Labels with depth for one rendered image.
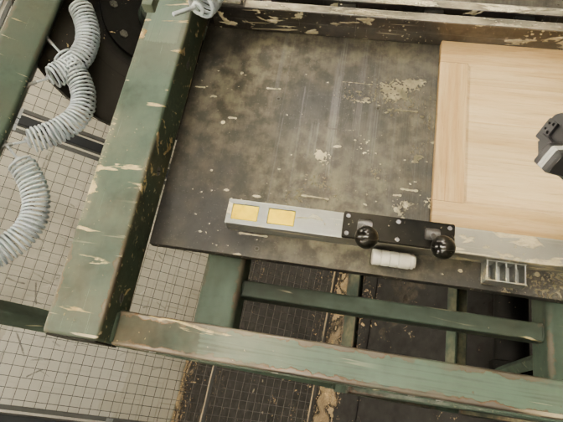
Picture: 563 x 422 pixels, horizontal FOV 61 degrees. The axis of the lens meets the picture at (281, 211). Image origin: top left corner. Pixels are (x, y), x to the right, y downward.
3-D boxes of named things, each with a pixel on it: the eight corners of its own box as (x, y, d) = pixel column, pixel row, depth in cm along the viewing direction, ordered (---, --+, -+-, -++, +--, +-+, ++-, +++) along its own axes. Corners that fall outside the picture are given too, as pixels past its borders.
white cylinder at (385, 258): (369, 265, 90) (413, 271, 89) (371, 261, 87) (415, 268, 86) (371, 250, 91) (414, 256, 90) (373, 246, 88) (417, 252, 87)
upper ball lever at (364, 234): (373, 236, 89) (377, 253, 75) (353, 233, 89) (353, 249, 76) (376, 216, 88) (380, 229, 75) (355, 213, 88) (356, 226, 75)
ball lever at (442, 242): (440, 244, 87) (456, 263, 74) (418, 242, 88) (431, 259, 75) (443, 224, 87) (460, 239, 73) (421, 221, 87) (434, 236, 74)
